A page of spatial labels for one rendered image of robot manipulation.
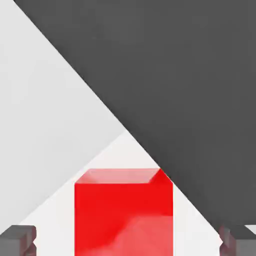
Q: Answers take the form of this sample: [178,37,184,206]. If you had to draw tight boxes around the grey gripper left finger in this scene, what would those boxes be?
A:
[0,224,38,256]

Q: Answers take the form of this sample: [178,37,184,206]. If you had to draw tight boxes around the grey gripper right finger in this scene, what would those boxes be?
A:
[218,224,256,256]

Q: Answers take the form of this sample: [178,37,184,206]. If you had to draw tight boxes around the small red cube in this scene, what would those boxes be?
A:
[74,167,174,256]

